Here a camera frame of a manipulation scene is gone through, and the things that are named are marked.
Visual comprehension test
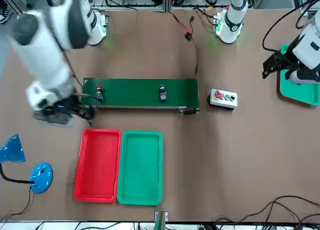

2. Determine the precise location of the red-capped push-button part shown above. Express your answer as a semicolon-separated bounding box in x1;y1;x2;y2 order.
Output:
95;85;105;103

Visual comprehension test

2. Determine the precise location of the grey push-button control box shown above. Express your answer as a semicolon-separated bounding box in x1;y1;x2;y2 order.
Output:
208;88;238;111

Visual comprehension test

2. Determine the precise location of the metal camera bracket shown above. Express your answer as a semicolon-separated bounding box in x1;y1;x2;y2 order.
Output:
154;211;169;230

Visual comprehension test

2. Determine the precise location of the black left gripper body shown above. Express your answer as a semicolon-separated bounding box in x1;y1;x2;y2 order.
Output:
275;52;301;71

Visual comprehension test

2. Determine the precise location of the black-capped push-button part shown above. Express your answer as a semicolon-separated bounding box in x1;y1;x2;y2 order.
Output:
158;85;168;103

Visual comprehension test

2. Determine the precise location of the green plastic tray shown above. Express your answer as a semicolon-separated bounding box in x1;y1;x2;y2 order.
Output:
277;43;320;106
116;130;164;206

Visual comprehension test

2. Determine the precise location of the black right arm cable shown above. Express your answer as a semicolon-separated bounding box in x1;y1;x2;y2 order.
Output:
59;47;85;88

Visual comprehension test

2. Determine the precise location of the black white shoe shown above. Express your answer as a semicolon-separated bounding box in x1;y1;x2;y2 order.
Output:
0;7;13;25

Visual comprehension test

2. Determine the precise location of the red black conveyor wire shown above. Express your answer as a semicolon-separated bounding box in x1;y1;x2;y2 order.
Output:
168;11;200;78

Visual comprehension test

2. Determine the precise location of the green conveyor belt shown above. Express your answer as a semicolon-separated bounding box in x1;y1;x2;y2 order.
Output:
81;77;201;116

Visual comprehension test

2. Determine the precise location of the red plastic tray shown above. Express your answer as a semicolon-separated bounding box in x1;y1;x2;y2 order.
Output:
72;129;123;204

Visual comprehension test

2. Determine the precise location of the blue desk lamp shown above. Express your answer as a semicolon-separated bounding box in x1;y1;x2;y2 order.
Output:
0;133;54;194

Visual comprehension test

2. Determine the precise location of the black lamp cable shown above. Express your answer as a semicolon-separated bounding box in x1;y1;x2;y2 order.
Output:
0;187;35;222

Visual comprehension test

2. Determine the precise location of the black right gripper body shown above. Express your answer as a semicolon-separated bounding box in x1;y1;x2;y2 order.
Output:
42;94;84;119

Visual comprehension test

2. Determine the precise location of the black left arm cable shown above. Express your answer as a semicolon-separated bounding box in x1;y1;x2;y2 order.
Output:
261;5;320;55

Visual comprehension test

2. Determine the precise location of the black table cable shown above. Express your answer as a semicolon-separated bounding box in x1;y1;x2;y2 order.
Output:
214;195;320;225

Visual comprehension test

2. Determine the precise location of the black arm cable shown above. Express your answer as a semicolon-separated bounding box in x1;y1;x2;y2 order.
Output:
261;5;320;55
59;47;85;88

